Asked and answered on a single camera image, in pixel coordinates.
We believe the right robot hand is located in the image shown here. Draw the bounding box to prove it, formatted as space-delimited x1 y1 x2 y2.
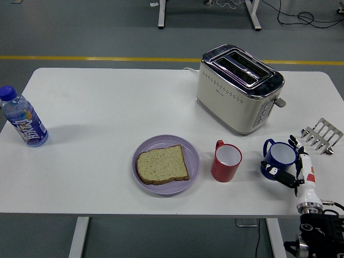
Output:
260 135 323 207

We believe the blue enamel cup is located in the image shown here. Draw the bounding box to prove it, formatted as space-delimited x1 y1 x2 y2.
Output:
260 138 298 181

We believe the red enamel cup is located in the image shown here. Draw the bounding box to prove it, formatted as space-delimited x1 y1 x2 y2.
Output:
211 139 243 183

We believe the slice of bread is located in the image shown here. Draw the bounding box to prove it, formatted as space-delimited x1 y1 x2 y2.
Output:
135 144 190 185

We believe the white background desk leg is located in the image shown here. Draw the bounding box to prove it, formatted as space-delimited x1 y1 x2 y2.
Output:
244 0 262 31
157 0 167 30

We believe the metal toast rack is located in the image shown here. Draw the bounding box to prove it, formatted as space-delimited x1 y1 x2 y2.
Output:
300 117 344 156

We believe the white table leg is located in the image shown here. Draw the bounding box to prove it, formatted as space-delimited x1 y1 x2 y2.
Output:
266 218 288 258
68 216 90 258

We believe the grey floor socket plate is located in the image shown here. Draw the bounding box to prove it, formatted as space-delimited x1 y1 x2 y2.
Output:
235 218 259 228

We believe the cream and chrome toaster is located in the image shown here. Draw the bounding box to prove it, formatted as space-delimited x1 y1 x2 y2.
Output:
195 44 287 137

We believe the purple round plate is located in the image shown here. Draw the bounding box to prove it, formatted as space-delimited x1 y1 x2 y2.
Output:
131 134 201 196

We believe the blue-capped drink bottle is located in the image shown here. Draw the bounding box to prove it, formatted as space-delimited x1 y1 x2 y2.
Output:
0 85 49 148

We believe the black cable under table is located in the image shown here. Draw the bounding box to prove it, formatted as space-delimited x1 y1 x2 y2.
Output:
254 218 262 258

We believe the black floor cable loop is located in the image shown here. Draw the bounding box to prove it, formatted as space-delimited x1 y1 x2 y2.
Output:
262 0 344 28

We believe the white floor cable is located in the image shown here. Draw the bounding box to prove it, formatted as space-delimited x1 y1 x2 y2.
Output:
216 0 244 9

